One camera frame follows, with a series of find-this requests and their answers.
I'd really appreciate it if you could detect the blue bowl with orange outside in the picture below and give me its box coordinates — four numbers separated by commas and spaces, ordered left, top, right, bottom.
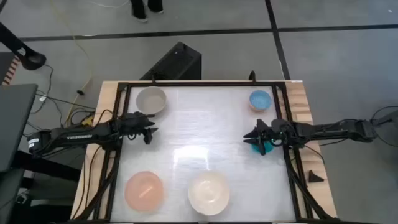
248, 90, 273, 113

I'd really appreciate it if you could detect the black triangle bracket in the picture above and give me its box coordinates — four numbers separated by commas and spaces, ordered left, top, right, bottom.
308, 169, 325, 184

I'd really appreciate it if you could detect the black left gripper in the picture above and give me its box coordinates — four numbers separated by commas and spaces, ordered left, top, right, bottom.
119, 112, 159, 145

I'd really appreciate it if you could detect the teal bowl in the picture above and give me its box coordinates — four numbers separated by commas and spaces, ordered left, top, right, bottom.
251, 141, 275, 154

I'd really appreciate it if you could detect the yellow cable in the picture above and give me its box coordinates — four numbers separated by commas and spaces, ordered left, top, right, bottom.
49, 0, 95, 127

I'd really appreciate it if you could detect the pink bowl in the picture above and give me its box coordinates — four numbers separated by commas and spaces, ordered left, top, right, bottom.
124, 170, 165, 213

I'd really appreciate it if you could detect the black box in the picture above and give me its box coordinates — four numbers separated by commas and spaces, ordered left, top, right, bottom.
139, 41, 203, 81

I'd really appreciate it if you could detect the white bowl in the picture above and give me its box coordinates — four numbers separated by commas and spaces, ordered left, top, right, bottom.
187, 170, 231, 217

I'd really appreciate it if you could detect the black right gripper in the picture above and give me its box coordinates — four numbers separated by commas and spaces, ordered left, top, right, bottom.
243, 119, 295, 156

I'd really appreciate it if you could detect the grey bowl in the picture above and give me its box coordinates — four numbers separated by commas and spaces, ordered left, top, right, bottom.
135, 86, 167, 115

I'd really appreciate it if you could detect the orange striped mat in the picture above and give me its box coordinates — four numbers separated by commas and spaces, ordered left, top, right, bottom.
2, 57, 21, 86

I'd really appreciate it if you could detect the dark grey desk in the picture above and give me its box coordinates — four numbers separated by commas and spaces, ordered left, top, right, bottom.
0, 83, 39, 172

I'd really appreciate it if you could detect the black metal frame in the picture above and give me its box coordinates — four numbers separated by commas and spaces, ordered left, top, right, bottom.
74, 80, 343, 224

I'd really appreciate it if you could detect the black stand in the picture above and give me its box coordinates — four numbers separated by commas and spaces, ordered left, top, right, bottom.
0, 21, 47, 71

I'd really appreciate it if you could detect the black floor cable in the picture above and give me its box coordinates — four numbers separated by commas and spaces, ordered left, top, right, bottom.
30, 63, 96, 116
369, 105, 398, 147

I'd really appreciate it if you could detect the person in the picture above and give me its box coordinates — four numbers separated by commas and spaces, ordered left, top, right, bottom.
129, 0, 165, 23

